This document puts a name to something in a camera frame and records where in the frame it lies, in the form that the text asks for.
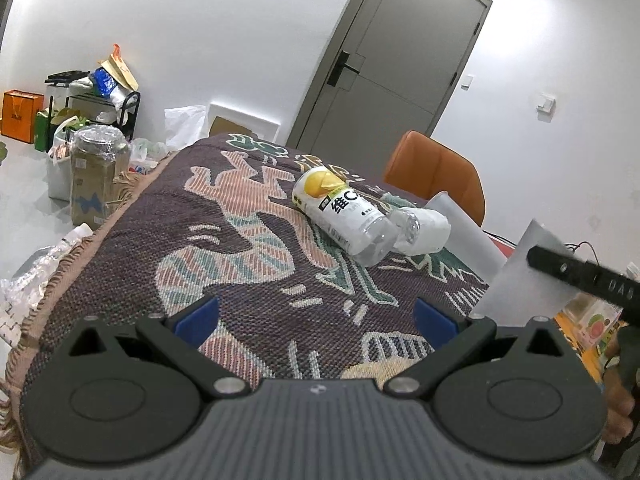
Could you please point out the white plastic bag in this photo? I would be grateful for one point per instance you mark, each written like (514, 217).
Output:
(186, 128)

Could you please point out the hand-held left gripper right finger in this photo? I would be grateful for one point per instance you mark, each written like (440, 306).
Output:
(436, 322)

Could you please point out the person's right hand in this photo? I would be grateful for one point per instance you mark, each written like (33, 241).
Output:
(620, 410)

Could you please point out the orange chair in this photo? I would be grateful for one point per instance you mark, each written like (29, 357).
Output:
(430, 170)

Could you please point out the white framed board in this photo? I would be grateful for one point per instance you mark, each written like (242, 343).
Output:
(245, 122)

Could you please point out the white wall socket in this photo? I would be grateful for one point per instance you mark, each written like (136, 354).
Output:
(546, 103)

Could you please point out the orange shopping bag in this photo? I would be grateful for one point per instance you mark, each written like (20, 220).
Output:
(21, 116)

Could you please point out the white tote bag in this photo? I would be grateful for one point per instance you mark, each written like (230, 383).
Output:
(61, 170)

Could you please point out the white paper sheet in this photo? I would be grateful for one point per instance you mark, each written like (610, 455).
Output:
(520, 280)

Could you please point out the printed blanket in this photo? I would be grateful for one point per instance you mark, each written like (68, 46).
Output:
(240, 260)

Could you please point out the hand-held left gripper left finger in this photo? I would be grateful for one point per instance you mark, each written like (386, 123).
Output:
(197, 321)

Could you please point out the green bag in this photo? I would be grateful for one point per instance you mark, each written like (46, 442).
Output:
(43, 130)

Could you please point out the blue and white packet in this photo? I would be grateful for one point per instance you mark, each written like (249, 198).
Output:
(106, 84)

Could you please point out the white label plastic bottle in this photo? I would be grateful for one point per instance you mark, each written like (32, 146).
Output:
(340, 210)

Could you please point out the tan paper bag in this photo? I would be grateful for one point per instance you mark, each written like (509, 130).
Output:
(120, 69)

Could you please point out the clear plastic bags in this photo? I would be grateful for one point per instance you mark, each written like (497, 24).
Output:
(35, 280)

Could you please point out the grey door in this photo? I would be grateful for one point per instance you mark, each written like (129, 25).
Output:
(400, 60)

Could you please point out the colourful printed box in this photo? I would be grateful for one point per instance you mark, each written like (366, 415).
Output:
(590, 325)

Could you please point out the black metal rack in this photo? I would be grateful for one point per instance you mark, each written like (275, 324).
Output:
(125, 115)

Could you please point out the white light switch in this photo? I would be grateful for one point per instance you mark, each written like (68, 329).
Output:
(465, 81)

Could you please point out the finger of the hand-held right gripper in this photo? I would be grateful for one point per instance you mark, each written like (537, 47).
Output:
(590, 278)

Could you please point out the plastic wrapped cardboard box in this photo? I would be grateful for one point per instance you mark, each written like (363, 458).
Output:
(96, 175)

